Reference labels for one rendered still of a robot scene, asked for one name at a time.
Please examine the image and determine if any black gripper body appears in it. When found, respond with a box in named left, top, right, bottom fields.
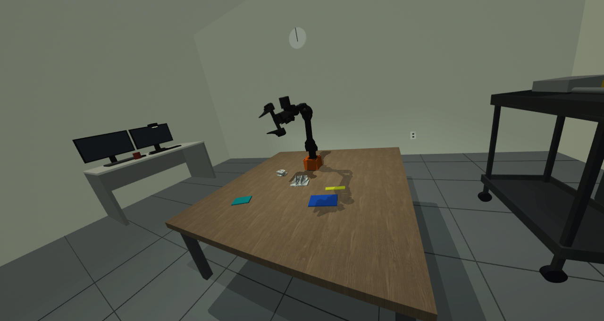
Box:
left=264, top=103, right=286, bottom=137

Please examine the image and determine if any teal rectangular plate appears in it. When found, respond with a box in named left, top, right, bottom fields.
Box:
left=231, top=195, right=252, bottom=206

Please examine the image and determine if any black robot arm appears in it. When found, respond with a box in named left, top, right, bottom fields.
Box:
left=278, top=96, right=318, bottom=159

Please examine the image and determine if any blue flat rectangular plate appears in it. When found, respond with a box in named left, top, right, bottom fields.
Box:
left=308, top=194, right=337, bottom=206

